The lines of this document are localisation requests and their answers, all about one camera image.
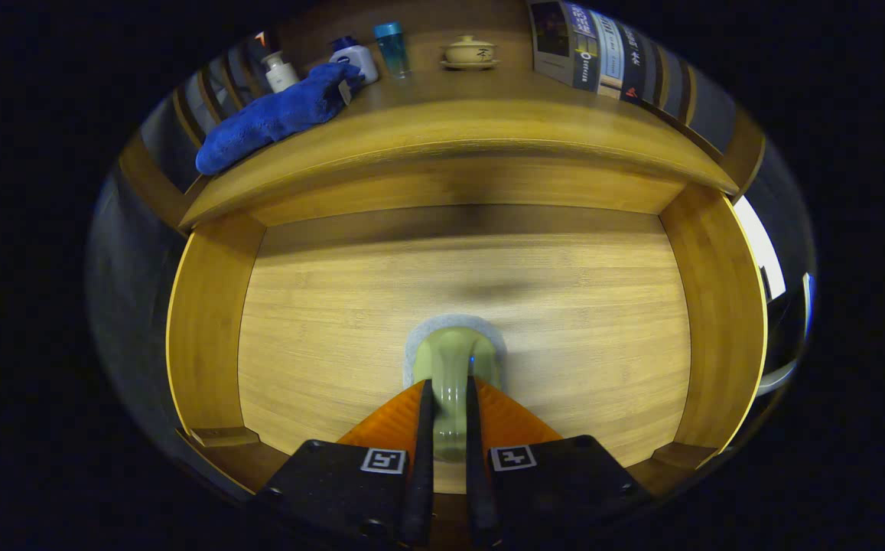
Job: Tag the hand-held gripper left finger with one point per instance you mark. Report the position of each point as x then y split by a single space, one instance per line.
417 474

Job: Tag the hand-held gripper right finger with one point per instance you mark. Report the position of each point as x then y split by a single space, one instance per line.
480 474

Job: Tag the wooden drawer with black knob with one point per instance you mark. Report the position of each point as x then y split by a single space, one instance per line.
335 321

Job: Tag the wooden cabinet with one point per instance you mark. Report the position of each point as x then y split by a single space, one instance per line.
442 184

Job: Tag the wooden countertop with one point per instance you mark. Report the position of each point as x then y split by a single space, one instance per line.
488 107

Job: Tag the blue towel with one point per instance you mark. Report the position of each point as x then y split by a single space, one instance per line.
274 119

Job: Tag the white lotion bottle blue cap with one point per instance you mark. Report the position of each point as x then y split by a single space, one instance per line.
358 60

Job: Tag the white pump bottle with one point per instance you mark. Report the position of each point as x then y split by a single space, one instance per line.
281 76

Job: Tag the beige lidded teacup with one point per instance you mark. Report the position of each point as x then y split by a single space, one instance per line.
470 53

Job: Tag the clear blue bottle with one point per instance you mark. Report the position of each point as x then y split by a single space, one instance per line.
392 50

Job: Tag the black spine book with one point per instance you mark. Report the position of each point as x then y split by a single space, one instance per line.
633 65

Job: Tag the white spine book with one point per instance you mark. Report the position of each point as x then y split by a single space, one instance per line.
609 53

